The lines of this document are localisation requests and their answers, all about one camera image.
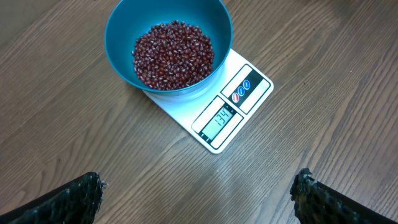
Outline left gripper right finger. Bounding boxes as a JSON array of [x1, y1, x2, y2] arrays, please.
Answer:
[[290, 168, 397, 224]]

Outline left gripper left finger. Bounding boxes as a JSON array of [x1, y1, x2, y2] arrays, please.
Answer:
[[1, 172, 108, 224]]

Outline white digital kitchen scale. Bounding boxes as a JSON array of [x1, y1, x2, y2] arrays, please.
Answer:
[[145, 50, 274, 154]]

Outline blue bowl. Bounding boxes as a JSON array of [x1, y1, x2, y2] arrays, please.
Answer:
[[104, 0, 233, 95]]

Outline red beans in bowl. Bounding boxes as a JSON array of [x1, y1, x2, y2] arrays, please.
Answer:
[[132, 20, 215, 90]]

